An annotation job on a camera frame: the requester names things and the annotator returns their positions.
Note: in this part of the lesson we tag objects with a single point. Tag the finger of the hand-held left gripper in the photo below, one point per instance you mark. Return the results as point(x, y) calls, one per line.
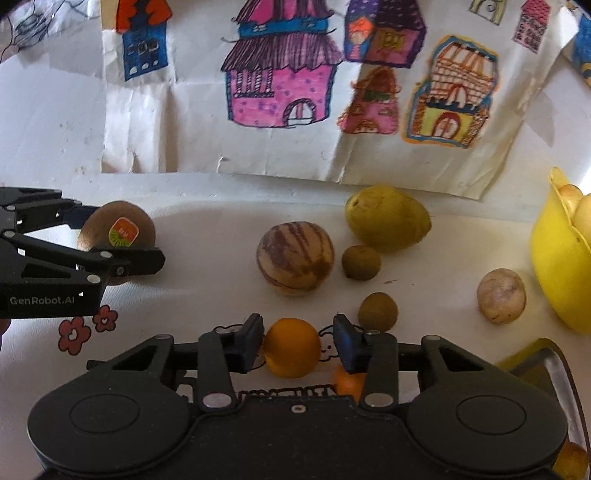
point(134, 263)
point(41, 203)

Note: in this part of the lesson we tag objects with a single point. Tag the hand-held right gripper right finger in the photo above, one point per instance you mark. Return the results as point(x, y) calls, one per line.
point(344, 347)

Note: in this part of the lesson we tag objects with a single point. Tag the yellow plastic bowl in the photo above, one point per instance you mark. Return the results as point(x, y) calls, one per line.
point(554, 267)

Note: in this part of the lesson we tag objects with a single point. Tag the pale yellow round fruit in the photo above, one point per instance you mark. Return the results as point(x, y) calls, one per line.
point(585, 214)
point(570, 196)

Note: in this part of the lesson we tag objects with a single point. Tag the pencil line drawing paper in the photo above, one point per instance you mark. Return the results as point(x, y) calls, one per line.
point(46, 23)

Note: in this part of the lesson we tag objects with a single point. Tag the blue and yellow drawing paper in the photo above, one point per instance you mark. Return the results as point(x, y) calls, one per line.
point(584, 60)

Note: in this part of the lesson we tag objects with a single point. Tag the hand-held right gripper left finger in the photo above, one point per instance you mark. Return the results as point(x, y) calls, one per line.
point(253, 342)

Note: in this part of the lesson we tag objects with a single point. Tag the colourful houses drawing poster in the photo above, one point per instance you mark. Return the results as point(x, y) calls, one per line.
point(295, 152)

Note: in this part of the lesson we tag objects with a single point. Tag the metal tray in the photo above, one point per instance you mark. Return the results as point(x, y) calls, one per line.
point(540, 369)

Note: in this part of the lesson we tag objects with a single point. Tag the small brown round fruit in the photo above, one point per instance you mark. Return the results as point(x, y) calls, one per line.
point(361, 262)
point(377, 311)

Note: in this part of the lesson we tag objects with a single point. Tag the pale striped pepino melon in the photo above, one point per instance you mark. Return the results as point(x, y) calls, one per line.
point(501, 295)

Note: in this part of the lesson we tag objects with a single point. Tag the brown kiwi with sticker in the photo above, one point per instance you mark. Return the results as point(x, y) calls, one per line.
point(138, 219)

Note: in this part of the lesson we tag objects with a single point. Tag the orange mandarin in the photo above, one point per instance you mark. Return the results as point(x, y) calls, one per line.
point(292, 348)
point(351, 385)

